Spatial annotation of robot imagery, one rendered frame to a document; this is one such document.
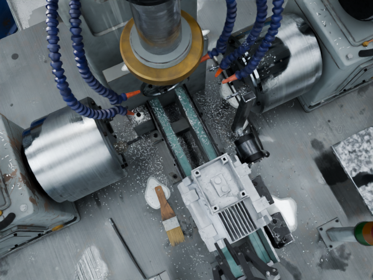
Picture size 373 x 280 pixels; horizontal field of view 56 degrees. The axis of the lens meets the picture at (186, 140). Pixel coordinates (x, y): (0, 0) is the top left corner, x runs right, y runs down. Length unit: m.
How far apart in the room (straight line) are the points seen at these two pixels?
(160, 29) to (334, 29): 0.55
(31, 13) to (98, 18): 1.21
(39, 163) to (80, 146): 0.11
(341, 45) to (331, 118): 0.38
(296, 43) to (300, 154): 0.43
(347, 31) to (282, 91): 0.23
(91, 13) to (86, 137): 0.30
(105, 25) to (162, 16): 0.38
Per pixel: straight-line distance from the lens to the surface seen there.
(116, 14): 0.98
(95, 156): 0.92
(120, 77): 0.97
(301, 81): 1.03
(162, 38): 0.69
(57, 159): 0.93
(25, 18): 2.15
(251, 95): 0.83
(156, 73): 0.75
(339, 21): 1.07
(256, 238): 1.10
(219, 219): 0.92
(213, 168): 0.91
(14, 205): 0.95
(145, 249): 1.22
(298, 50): 1.01
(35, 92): 1.43
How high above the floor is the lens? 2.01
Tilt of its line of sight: 75 degrees down
